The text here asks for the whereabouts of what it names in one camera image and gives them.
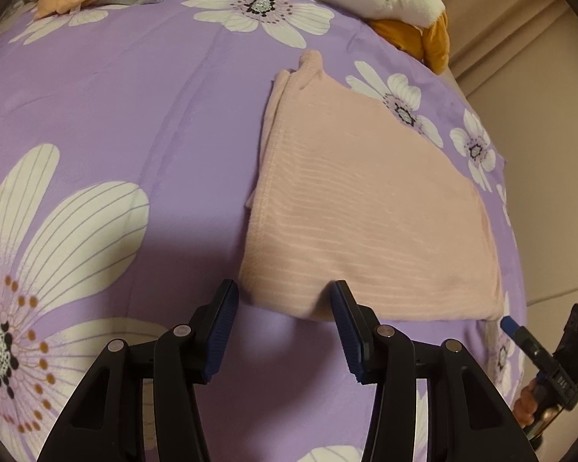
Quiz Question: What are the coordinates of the pink ribbed sweater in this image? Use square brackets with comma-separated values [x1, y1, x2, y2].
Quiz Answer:
[239, 50, 504, 321]

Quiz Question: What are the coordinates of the person right hand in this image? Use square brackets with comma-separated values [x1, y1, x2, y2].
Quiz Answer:
[512, 378, 539, 428]

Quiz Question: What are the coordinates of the purple floral bed sheet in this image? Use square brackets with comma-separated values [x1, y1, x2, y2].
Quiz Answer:
[0, 0, 529, 462]

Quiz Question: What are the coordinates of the beige curtain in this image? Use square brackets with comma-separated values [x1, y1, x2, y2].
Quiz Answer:
[413, 0, 578, 97]

